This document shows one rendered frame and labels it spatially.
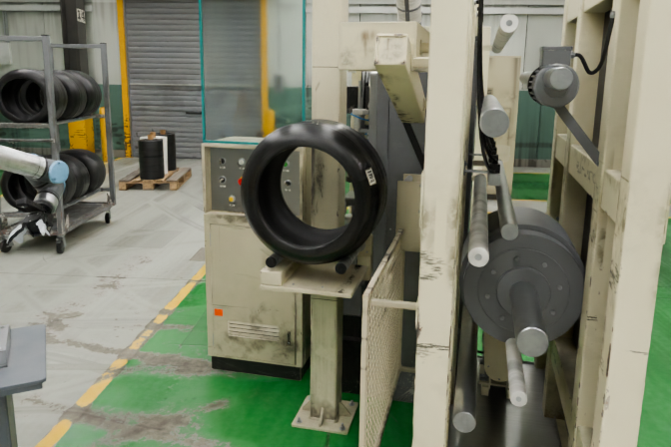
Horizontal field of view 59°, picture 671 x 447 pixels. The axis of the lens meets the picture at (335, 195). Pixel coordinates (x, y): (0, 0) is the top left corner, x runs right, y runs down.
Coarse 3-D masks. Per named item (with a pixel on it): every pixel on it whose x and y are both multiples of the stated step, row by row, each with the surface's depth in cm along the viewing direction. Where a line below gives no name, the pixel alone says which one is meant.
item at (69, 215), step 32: (0, 96) 516; (32, 96) 582; (64, 96) 531; (96, 96) 604; (32, 128) 528; (64, 160) 568; (96, 160) 617; (32, 192) 571; (64, 192) 534; (96, 192) 636; (0, 224) 530; (64, 224) 531
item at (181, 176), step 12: (144, 144) 823; (156, 144) 828; (168, 144) 904; (144, 156) 826; (156, 156) 831; (168, 156) 907; (144, 168) 830; (156, 168) 833; (168, 168) 910; (120, 180) 829; (132, 180) 842; (144, 180) 831; (156, 180) 845; (168, 180) 834; (180, 180) 885
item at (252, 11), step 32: (224, 0) 291; (256, 0) 287; (288, 0) 283; (224, 32) 294; (256, 32) 290; (288, 32) 286; (224, 64) 297; (256, 64) 293; (288, 64) 289; (224, 96) 300; (256, 96) 296; (288, 96) 292; (224, 128) 304; (256, 128) 299
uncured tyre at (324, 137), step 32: (288, 128) 221; (320, 128) 218; (256, 160) 224; (352, 160) 215; (256, 192) 226; (384, 192) 229; (256, 224) 229; (288, 224) 254; (352, 224) 219; (288, 256) 229; (320, 256) 225
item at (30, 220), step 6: (42, 204) 239; (48, 204) 241; (48, 210) 241; (30, 216) 234; (36, 216) 233; (48, 216) 241; (24, 222) 232; (30, 222) 232; (36, 222) 233; (48, 222) 237; (30, 228) 234; (36, 228) 235; (36, 234) 236
